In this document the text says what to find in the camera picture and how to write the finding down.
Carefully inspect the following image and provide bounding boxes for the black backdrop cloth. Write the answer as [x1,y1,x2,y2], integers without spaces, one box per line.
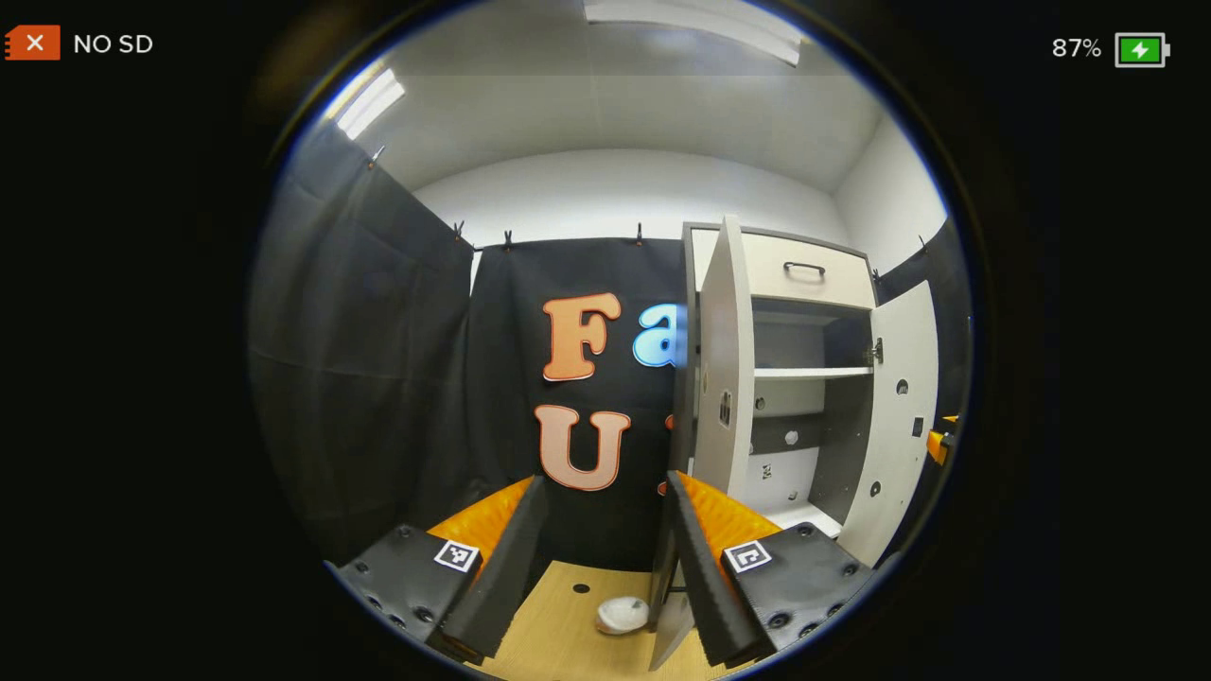
[246,123,974,573]

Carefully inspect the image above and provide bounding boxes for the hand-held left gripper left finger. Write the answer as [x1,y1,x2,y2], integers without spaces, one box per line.
[326,476,550,666]

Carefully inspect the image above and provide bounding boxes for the beige cabinet drawer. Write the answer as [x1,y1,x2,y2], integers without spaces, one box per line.
[691,227,877,311]

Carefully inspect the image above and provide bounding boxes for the beige double-door shoe cabinet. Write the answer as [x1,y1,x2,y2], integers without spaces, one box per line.
[667,222,881,545]

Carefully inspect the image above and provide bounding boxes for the beige cabinet door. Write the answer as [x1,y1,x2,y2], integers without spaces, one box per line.
[648,216,756,672]
[837,280,940,568]

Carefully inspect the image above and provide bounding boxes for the white round object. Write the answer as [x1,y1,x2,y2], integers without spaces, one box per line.
[596,596,651,636]

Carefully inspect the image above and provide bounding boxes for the long ceiling light panel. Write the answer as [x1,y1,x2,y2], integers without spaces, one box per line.
[582,0,805,67]

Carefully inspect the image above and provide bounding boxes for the small ceiling light panel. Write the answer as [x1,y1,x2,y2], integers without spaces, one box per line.
[326,66,408,141]

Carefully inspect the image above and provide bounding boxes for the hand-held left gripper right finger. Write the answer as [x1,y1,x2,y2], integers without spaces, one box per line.
[665,470,876,670]

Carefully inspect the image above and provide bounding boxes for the black backdrop clips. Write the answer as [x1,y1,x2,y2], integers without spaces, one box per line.
[369,145,930,283]

